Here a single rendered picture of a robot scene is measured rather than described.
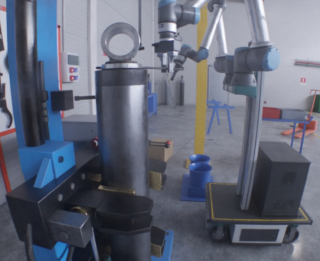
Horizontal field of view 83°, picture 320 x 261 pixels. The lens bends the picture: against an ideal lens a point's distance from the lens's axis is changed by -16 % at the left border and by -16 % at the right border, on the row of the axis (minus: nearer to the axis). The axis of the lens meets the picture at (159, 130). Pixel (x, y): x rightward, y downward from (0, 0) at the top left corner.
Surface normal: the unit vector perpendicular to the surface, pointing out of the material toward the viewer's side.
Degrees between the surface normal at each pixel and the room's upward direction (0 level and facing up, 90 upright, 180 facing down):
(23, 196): 0
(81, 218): 0
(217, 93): 90
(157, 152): 90
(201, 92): 90
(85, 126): 90
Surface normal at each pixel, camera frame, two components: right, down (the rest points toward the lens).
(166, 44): -0.72, 0.17
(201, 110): -0.16, 0.24
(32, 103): 0.73, 0.17
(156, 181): -0.41, 0.22
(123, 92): 0.26, 0.23
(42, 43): 0.99, 0.04
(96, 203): 0.00, -0.97
